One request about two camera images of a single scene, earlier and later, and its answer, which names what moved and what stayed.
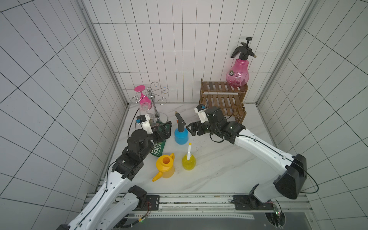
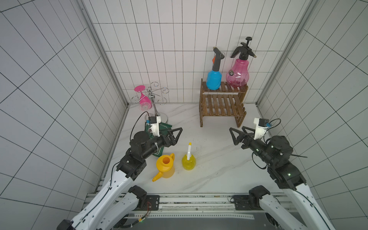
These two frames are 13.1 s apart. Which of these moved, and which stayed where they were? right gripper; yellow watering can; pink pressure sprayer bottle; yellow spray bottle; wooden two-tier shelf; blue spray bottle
Moved: right gripper; blue spray bottle
Stayed: pink pressure sprayer bottle; yellow watering can; wooden two-tier shelf; yellow spray bottle
